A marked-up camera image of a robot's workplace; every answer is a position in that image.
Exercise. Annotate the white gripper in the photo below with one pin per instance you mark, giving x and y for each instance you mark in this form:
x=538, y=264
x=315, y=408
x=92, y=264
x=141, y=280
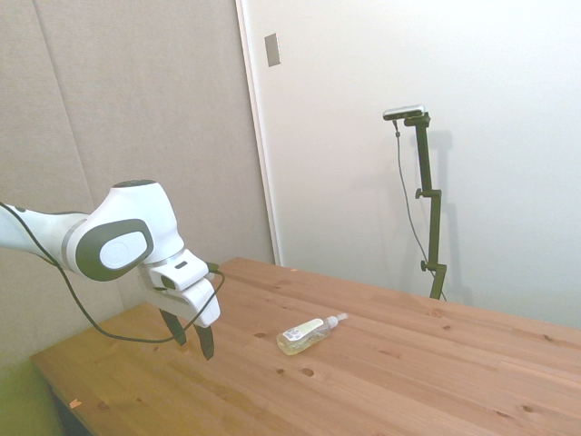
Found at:
x=199, y=300

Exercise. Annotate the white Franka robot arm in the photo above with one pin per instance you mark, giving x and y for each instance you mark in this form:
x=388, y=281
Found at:
x=131, y=204

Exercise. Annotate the small orange scrap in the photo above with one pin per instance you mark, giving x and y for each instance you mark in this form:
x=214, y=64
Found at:
x=75, y=402

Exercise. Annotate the yellow-green blurred object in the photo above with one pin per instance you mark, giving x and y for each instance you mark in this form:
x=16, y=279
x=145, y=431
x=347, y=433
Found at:
x=22, y=399

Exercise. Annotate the white door frame trim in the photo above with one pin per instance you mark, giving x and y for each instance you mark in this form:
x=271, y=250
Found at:
x=254, y=113

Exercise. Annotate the camera on black stand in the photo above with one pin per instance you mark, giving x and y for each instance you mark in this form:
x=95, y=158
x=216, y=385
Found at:
x=401, y=181

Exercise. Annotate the black jointed camera stand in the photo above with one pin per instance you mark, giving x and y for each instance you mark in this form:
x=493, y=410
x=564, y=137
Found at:
x=429, y=181

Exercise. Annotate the grey wall switch plate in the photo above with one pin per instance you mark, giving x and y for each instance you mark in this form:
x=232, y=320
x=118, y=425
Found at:
x=272, y=50

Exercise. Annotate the silver black stand camera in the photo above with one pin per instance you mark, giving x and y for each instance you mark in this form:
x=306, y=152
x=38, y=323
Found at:
x=404, y=111

